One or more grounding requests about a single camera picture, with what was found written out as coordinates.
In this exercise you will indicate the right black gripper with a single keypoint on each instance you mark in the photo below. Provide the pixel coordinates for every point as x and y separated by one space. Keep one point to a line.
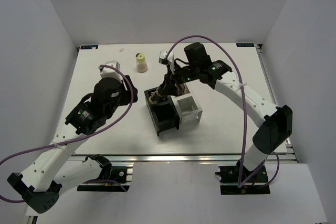
169 88

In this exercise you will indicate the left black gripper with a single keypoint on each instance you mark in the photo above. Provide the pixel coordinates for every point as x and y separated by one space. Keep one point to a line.
128 94

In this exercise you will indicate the black-cap spice jar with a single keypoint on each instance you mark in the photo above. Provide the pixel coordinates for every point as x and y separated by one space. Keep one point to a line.
156 97

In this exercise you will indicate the yellow-lid white powder bottle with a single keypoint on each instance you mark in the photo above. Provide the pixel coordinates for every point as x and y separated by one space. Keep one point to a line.
141 64

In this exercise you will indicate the gold bottle black cap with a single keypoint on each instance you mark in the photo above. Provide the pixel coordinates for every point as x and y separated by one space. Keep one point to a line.
181 89

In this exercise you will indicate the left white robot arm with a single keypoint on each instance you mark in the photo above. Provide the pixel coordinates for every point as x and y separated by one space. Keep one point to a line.
42 183

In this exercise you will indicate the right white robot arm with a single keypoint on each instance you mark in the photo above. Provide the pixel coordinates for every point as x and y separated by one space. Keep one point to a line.
274 122

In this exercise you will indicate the black organizer rack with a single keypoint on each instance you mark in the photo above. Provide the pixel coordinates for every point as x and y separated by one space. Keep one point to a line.
164 114

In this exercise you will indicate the white organizer rack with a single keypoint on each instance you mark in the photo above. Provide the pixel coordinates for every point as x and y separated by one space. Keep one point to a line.
187 107

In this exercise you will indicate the blue sticker left corner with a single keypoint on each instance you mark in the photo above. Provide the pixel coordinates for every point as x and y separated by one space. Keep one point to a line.
88 47

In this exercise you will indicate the blue sticker corner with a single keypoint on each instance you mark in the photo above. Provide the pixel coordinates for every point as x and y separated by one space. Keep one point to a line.
245 44
88 47

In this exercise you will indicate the blue sticker right corner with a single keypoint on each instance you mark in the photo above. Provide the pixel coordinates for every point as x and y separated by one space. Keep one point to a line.
245 44

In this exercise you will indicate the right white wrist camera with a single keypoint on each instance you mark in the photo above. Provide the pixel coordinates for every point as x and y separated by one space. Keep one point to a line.
167 60

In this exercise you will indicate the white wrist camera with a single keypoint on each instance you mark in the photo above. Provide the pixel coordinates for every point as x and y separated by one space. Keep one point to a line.
167 60
109 70

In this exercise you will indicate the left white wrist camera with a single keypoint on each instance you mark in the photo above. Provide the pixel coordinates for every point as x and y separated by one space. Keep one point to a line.
109 70

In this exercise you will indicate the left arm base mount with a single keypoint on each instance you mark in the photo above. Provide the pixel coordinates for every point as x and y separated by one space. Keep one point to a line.
112 178

